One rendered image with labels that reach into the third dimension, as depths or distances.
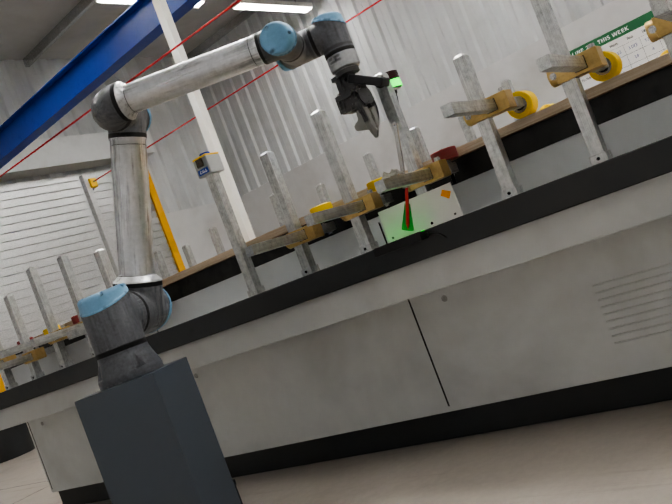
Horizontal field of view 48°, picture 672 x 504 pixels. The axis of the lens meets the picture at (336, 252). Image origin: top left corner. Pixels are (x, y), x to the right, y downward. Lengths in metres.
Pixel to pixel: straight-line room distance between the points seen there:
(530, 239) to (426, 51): 8.55
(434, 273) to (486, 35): 8.00
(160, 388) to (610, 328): 1.28
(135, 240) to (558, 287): 1.28
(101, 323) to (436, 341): 1.07
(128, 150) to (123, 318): 0.52
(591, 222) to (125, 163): 1.35
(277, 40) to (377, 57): 8.91
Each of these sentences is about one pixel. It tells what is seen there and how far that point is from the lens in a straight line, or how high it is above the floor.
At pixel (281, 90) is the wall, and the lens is 12.06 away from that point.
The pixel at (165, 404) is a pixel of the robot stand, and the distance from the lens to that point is 2.12.
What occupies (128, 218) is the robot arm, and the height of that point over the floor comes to 1.06.
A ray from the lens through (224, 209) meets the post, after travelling 2.64.
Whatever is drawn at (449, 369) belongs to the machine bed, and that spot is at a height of 0.24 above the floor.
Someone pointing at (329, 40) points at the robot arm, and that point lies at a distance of 2.19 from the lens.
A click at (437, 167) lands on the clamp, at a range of 2.14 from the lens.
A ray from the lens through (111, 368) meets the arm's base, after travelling 2.20.
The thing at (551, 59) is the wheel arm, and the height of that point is 0.95.
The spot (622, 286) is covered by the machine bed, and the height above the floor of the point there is 0.35.
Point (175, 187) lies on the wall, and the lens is 12.18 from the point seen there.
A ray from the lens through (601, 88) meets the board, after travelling 2.17.
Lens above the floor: 0.69
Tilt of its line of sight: 1 degrees up
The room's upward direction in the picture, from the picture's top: 21 degrees counter-clockwise
